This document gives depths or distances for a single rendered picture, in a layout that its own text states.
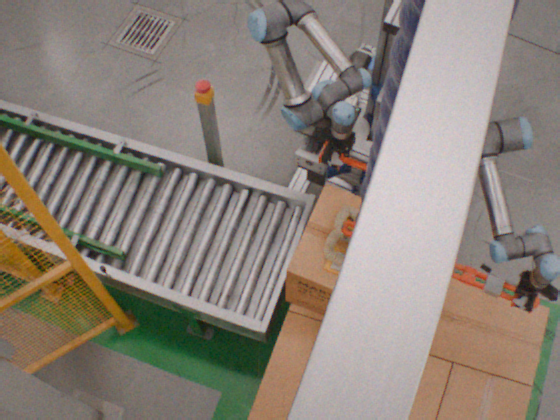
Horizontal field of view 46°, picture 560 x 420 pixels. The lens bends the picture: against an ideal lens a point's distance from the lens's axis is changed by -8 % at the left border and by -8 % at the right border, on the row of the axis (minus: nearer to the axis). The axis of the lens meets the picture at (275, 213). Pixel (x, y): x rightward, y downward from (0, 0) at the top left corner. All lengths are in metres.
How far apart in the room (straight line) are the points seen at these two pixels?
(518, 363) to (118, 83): 2.91
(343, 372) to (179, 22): 4.24
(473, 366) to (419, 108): 2.62
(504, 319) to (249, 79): 2.16
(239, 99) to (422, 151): 3.67
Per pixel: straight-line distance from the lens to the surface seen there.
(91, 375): 3.84
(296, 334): 3.20
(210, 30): 4.68
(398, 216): 0.66
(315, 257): 2.74
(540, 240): 2.42
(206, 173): 3.45
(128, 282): 3.28
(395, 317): 0.63
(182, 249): 3.34
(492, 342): 3.33
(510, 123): 2.48
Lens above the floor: 3.65
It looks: 67 degrees down
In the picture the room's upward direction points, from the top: 1 degrees counter-clockwise
